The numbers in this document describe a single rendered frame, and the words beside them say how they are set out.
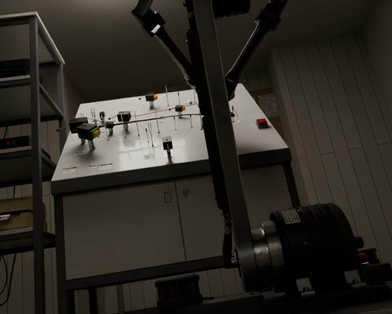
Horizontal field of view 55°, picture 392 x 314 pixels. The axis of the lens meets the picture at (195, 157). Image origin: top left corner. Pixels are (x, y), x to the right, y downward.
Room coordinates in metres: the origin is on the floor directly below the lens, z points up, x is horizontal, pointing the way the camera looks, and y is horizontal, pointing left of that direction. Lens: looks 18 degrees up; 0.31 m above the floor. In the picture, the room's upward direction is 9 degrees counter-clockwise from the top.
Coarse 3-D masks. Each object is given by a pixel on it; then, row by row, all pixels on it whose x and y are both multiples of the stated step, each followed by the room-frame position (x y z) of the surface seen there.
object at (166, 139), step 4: (168, 136) 1.76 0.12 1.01; (164, 140) 1.74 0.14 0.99; (168, 140) 1.74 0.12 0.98; (164, 144) 1.73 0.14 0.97; (168, 144) 1.74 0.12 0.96; (172, 144) 1.74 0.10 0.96; (164, 148) 1.75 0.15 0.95; (168, 148) 1.72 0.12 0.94; (172, 148) 1.76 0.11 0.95; (168, 152) 1.71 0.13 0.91; (168, 156) 1.81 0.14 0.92; (172, 156) 1.81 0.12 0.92
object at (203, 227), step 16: (208, 176) 1.81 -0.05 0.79; (256, 176) 1.83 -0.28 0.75; (272, 176) 1.83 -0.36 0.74; (176, 192) 1.80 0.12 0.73; (192, 192) 1.80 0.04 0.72; (208, 192) 1.81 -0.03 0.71; (256, 192) 1.82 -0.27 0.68; (272, 192) 1.83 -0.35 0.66; (288, 192) 1.84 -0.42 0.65; (192, 208) 1.80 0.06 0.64; (208, 208) 1.81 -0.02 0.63; (256, 208) 1.82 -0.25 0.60; (272, 208) 1.83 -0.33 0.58; (288, 208) 1.83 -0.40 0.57; (192, 224) 1.80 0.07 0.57; (208, 224) 1.81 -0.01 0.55; (256, 224) 1.82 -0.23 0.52; (192, 240) 1.80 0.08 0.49; (208, 240) 1.81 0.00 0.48; (192, 256) 1.80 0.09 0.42; (208, 256) 1.81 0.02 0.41
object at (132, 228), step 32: (96, 192) 1.77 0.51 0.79; (128, 192) 1.78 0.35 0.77; (160, 192) 1.79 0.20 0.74; (64, 224) 1.76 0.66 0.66; (96, 224) 1.77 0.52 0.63; (128, 224) 1.78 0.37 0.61; (160, 224) 1.79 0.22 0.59; (96, 256) 1.77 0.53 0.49; (128, 256) 1.78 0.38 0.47; (160, 256) 1.79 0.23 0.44
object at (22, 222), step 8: (0, 200) 1.79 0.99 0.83; (8, 200) 1.78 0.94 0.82; (16, 200) 1.78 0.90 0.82; (24, 200) 1.78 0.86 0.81; (0, 208) 1.75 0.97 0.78; (8, 208) 1.75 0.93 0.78; (16, 208) 1.76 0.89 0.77; (24, 208) 1.76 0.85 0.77; (32, 208) 1.80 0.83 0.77; (16, 216) 1.74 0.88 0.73; (24, 216) 1.74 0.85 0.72; (32, 216) 1.80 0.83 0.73; (0, 224) 1.73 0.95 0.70; (8, 224) 1.73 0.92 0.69; (16, 224) 1.74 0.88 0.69; (24, 224) 1.74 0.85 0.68; (32, 224) 1.79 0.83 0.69
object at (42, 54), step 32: (0, 32) 1.79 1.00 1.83; (32, 32) 1.70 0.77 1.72; (32, 64) 1.70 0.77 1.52; (0, 96) 1.83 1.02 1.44; (32, 96) 1.70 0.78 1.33; (32, 128) 1.70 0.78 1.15; (64, 128) 2.15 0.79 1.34; (0, 160) 1.72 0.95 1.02; (32, 160) 1.70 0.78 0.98; (32, 192) 1.70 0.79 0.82
